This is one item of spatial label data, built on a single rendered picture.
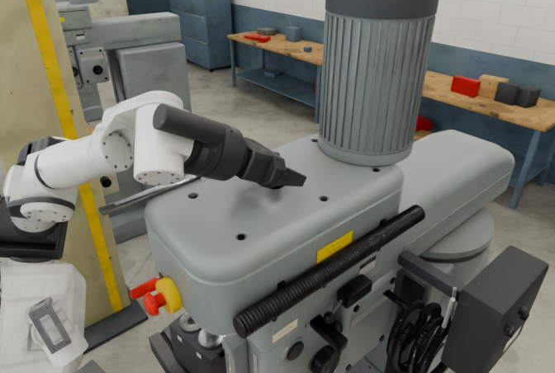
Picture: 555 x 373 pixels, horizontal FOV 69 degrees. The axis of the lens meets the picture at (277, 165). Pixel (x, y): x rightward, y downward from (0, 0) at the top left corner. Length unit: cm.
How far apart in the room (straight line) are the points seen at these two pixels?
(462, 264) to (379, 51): 69
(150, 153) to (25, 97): 180
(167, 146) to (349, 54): 37
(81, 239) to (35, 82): 96
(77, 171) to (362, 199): 46
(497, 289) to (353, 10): 56
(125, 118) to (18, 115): 173
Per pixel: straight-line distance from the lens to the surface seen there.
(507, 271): 92
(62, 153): 68
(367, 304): 100
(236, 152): 61
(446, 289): 99
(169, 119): 53
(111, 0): 916
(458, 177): 114
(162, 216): 69
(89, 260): 283
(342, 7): 75
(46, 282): 101
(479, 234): 128
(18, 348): 101
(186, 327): 153
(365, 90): 76
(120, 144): 65
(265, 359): 92
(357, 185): 76
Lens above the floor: 228
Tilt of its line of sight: 29 degrees down
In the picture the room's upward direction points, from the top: straight up
